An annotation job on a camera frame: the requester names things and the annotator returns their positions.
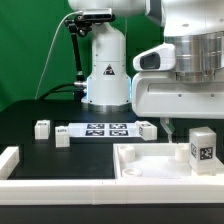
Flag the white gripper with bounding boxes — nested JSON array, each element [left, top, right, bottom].
[[132, 72, 224, 143]]

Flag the white square tabletop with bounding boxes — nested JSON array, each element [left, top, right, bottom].
[[113, 143, 224, 182]]

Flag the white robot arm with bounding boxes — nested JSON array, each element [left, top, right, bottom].
[[68, 0, 224, 127]]

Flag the white base tag plate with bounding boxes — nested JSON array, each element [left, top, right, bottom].
[[68, 123, 139, 138]]

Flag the white U-shaped obstacle fence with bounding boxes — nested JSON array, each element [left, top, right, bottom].
[[0, 147, 224, 205]]

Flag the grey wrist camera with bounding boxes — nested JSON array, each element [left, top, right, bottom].
[[133, 43, 176, 72]]

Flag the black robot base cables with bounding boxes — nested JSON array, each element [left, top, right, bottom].
[[39, 82, 88, 101]]

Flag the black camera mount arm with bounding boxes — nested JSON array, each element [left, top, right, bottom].
[[64, 15, 115, 101]]

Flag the grey camera on mount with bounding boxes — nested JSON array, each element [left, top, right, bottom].
[[82, 8, 112, 20]]

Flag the white camera cable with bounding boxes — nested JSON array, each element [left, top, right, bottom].
[[34, 10, 84, 100]]

